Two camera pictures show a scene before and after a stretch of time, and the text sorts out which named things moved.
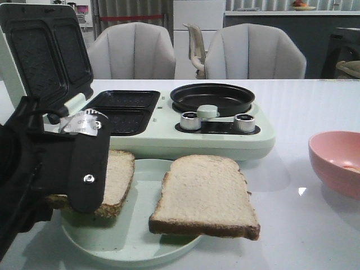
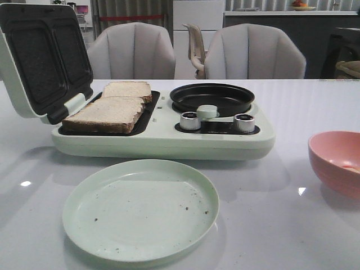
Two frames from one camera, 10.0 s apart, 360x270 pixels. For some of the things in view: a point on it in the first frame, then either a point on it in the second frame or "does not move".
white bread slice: x=206 y=195 -> x=128 y=89
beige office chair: x=197 y=50 does not move
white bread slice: x=119 y=174 -> x=107 y=115
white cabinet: x=208 y=16 does not move
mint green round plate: x=127 y=237 does not move
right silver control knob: x=244 y=122 does not move
